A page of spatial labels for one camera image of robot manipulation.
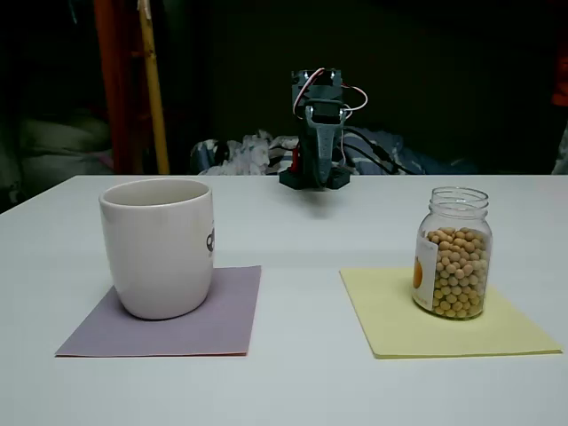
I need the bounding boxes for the yellow paper mat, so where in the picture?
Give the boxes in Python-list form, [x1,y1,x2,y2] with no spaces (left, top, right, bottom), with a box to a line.
[339,265,564,360]

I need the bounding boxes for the glass jar of soybeans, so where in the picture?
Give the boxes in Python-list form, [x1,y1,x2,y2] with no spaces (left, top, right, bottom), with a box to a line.
[412,185,494,321]

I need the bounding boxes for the white ceramic mug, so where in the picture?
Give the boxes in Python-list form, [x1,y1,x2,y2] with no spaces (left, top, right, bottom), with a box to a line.
[98,177,216,321]

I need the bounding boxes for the black cable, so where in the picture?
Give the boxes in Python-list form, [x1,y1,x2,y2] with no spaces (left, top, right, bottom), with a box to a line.
[343,126,403,174]
[343,142,396,175]

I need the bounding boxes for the yellow bamboo pole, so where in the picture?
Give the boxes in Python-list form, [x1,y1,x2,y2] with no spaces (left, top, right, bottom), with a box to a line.
[136,0,172,175]

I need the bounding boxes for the white red servo wire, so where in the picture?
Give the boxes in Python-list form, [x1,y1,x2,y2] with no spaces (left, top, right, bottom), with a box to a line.
[339,83,370,168]
[293,67,327,118]

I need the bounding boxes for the red-brown wooden post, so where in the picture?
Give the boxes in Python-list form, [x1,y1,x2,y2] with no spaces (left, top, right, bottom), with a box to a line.
[92,0,146,175]

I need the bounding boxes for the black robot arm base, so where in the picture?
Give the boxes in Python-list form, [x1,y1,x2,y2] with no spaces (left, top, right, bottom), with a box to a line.
[278,166,351,192]

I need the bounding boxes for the grey fabric bundle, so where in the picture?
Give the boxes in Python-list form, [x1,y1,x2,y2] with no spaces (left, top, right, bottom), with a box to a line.
[0,106,115,214]

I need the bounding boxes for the blue checked bedding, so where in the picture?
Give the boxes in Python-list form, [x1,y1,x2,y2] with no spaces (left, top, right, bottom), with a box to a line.
[190,125,501,176]

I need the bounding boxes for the white floral cloth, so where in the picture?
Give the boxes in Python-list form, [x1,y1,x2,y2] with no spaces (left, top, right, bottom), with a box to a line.
[221,128,301,175]

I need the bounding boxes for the purple paper mat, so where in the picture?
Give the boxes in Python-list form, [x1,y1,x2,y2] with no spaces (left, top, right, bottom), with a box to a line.
[54,264,263,359]

